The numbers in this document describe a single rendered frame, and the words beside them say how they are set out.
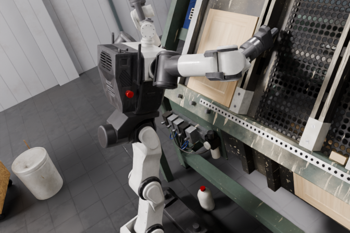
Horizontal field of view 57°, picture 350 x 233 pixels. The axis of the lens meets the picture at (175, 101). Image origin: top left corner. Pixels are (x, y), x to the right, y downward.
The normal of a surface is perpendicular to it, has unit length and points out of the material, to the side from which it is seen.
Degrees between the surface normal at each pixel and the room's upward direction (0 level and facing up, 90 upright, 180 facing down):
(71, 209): 0
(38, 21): 90
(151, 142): 90
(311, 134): 53
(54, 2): 90
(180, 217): 0
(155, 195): 90
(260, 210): 0
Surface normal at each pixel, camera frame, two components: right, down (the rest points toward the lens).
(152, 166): 0.57, 0.33
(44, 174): 0.74, 0.24
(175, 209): -0.25, -0.80
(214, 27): -0.78, -0.08
